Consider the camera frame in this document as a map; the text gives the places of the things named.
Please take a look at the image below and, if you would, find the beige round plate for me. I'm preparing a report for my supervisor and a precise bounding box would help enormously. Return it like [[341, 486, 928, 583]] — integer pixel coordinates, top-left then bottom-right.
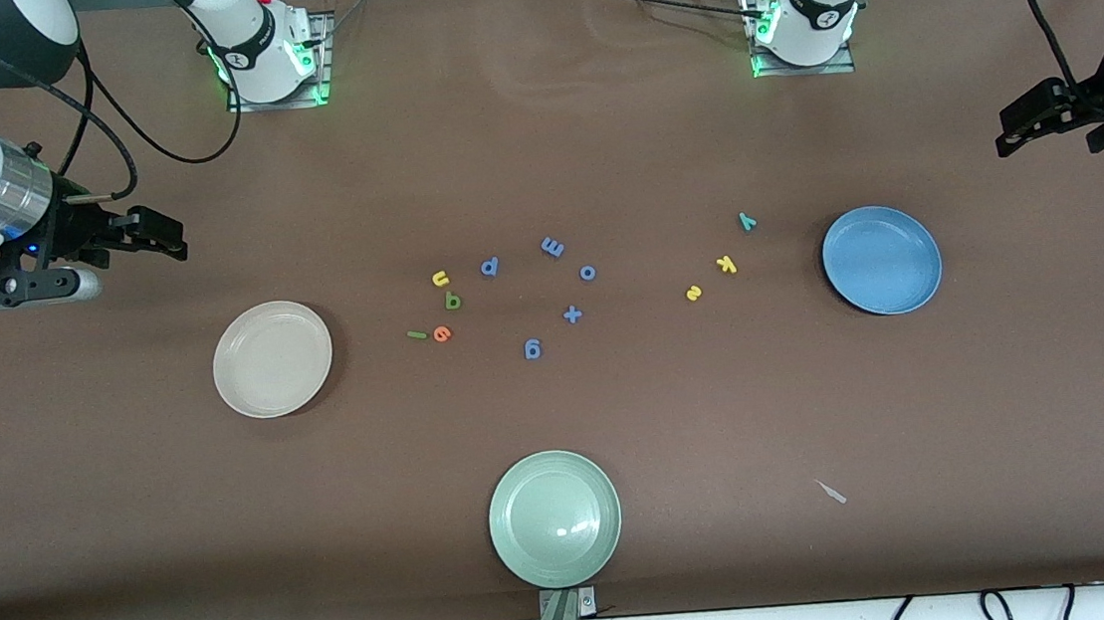
[[207, 297, 339, 423]]

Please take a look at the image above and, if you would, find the blue round plate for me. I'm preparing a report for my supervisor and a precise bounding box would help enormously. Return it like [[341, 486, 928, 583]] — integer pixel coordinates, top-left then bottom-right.
[[818, 200, 947, 320]]

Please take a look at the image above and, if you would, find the green round plate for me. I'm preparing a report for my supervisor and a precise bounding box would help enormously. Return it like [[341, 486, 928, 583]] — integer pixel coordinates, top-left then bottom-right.
[[483, 445, 629, 594]]

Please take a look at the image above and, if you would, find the brown table cover sheet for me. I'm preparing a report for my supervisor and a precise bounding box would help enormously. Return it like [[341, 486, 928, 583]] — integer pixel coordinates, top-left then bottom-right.
[[0, 0, 1104, 620]]

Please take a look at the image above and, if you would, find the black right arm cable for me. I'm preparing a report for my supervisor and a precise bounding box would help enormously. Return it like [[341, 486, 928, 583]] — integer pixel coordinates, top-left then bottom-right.
[[0, 0, 251, 214]]

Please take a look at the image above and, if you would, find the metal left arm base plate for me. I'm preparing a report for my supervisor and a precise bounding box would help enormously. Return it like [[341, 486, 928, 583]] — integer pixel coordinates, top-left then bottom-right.
[[743, 0, 858, 83]]

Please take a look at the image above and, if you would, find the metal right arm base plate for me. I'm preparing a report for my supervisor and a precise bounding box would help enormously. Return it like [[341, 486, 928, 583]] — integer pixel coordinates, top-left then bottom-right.
[[219, 10, 336, 115]]

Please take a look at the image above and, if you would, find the black cable on table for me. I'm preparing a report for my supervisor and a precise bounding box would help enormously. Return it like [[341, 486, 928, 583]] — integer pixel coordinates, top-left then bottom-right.
[[579, 0, 773, 39]]

